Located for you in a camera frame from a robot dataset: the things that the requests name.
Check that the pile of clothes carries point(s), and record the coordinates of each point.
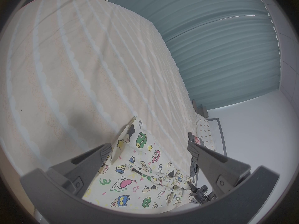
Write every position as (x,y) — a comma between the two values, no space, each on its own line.
(193,169)

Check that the blue-green curtain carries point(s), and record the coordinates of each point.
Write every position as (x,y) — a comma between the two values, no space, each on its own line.
(222,43)

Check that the bed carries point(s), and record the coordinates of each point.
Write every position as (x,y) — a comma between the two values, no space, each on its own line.
(81,66)

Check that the grey bedside table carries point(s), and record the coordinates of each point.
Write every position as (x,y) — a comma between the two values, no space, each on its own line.
(200,107)

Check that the white printed pillow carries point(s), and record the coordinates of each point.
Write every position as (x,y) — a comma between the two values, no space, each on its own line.
(205,129)

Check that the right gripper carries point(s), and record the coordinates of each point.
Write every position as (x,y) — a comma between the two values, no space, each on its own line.
(200,192)

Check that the pink garment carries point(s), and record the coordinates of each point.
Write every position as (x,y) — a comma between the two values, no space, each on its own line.
(197,141)

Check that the white printed pyjama top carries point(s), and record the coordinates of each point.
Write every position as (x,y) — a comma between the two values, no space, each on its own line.
(140,171)

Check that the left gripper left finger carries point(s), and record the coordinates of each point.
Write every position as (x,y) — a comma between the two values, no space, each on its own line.
(78,171)

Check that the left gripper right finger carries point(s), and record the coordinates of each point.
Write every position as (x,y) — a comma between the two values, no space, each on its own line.
(217,171)

